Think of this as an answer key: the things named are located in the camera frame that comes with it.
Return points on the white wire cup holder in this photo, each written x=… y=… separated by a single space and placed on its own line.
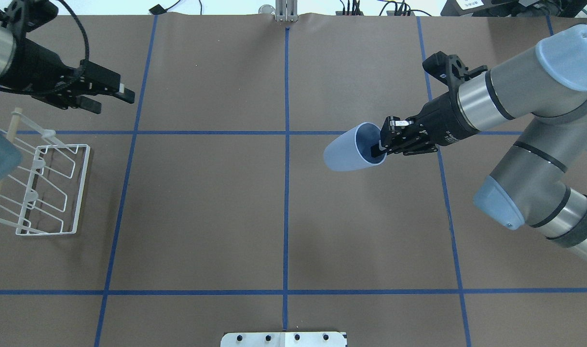
x=44 y=194

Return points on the small black puck device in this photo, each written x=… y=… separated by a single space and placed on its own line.
x=157 y=10

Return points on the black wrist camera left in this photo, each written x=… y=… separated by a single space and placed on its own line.
x=24 y=16

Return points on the aluminium frame post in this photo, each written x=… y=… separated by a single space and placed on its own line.
x=286 y=11

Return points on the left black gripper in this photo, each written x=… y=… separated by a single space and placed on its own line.
x=33 y=66

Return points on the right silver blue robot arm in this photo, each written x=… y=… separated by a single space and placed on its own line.
x=548 y=81

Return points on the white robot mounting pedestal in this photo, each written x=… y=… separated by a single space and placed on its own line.
x=285 y=339

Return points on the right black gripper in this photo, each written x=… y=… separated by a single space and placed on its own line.
x=440 y=120

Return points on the black laptop computer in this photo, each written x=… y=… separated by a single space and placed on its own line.
x=512 y=8

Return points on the light blue plastic cup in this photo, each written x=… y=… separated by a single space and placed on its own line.
x=352 y=151

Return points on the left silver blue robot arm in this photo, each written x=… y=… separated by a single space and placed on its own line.
x=26 y=66

